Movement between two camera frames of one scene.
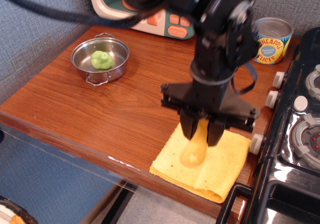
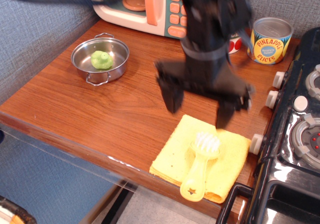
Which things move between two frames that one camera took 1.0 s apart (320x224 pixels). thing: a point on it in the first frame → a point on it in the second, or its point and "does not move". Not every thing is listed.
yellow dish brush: x=193 y=154 → x=204 y=146
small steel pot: x=101 y=59 does not move
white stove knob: x=256 y=141 does not move
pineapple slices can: x=274 y=35 does not move
